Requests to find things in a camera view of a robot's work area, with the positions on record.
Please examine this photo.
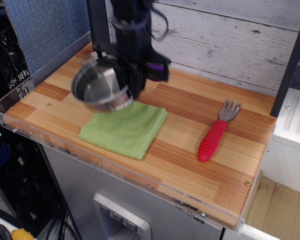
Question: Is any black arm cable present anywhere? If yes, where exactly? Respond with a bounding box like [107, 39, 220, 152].
[144, 0, 170, 42]

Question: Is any clear acrylic guard rail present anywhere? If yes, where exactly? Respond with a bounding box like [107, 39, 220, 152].
[0, 43, 275, 239]

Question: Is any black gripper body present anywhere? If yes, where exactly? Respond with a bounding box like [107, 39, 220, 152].
[92, 23, 172, 83]

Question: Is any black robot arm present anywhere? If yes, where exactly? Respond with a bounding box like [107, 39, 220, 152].
[86, 0, 171, 99]

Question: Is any black right post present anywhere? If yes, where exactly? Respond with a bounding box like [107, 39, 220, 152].
[270, 30, 300, 118]

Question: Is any black milk crate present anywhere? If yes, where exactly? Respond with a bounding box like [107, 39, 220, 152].
[0, 24, 31, 91]

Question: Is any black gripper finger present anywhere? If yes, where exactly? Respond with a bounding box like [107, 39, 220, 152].
[96, 51, 118, 68]
[114, 65, 146, 99]

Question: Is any black left post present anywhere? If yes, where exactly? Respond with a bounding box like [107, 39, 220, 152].
[86, 0, 111, 52]

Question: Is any black post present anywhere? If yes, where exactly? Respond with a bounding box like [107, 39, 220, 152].
[270, 30, 300, 118]
[86, 0, 111, 52]

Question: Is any red handled toy fork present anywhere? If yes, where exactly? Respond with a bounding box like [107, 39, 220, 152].
[197, 99, 241, 162]

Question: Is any stainless steel pot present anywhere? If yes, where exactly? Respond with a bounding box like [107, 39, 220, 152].
[71, 51, 133, 112]

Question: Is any silver dispenser panel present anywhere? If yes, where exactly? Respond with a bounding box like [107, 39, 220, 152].
[93, 192, 152, 240]

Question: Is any purple toy eggplant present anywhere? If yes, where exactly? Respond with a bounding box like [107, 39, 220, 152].
[147, 63, 164, 82]

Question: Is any green towel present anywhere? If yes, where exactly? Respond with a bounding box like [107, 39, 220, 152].
[79, 101, 168, 160]

